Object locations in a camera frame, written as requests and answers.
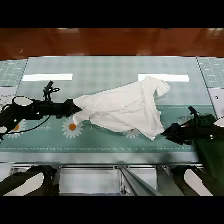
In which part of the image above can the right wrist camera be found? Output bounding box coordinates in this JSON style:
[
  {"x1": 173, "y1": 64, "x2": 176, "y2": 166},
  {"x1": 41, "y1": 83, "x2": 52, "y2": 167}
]
[{"x1": 187, "y1": 105, "x2": 202, "y2": 123}]

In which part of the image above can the white T-shirt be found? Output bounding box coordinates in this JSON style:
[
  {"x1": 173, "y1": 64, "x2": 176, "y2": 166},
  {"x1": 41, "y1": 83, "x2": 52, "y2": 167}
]
[{"x1": 72, "y1": 75, "x2": 171, "y2": 141}]

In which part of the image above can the black cable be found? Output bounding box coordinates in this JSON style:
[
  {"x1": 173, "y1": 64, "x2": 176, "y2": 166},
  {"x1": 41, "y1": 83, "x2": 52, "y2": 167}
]
[{"x1": 5, "y1": 114, "x2": 53, "y2": 136}]

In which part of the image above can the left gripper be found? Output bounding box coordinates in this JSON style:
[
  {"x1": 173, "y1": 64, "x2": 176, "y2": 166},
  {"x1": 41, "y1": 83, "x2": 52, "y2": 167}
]
[{"x1": 55, "y1": 98, "x2": 83, "y2": 119}]

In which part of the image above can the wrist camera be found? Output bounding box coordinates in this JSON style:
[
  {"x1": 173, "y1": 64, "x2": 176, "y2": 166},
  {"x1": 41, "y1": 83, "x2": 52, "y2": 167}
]
[
  {"x1": 42, "y1": 80, "x2": 61, "y2": 102},
  {"x1": 187, "y1": 105, "x2": 202, "y2": 123}
]

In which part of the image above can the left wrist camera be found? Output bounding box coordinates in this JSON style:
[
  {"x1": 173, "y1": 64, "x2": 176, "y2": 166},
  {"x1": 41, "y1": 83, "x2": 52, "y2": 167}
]
[{"x1": 42, "y1": 80, "x2": 61, "y2": 102}]

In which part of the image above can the silver frame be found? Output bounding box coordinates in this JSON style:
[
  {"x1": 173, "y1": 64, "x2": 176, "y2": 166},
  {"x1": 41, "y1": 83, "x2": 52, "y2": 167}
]
[{"x1": 0, "y1": 161, "x2": 224, "y2": 197}]

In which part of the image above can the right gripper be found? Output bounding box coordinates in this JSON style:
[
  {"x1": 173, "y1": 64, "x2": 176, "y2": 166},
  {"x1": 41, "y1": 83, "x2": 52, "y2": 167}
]
[{"x1": 160, "y1": 122, "x2": 194, "y2": 146}]

